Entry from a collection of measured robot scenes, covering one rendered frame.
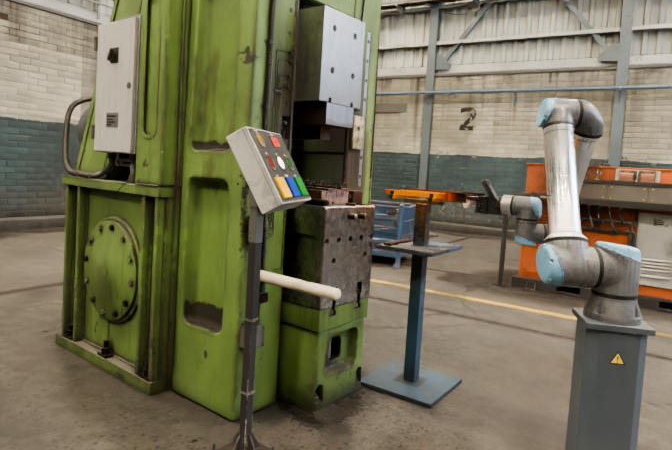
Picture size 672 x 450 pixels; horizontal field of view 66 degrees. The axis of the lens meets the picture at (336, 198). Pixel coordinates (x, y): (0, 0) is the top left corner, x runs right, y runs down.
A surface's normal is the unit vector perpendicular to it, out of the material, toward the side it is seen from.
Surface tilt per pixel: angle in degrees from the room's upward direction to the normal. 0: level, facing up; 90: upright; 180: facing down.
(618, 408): 90
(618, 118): 90
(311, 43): 90
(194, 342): 90
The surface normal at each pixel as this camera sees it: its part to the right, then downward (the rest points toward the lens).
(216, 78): -0.62, -0.01
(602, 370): -0.21, 0.04
